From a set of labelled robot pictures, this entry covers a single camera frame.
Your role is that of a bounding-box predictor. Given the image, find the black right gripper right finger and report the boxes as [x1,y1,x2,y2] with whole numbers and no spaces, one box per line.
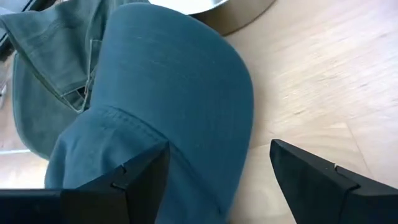
[269,139,398,224]

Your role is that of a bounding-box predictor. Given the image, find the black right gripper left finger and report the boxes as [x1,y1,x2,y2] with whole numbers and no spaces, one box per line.
[0,142,171,224]

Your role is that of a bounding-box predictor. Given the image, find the silver table lamp white shade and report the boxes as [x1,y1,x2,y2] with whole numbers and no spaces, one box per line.
[148,0,277,37]

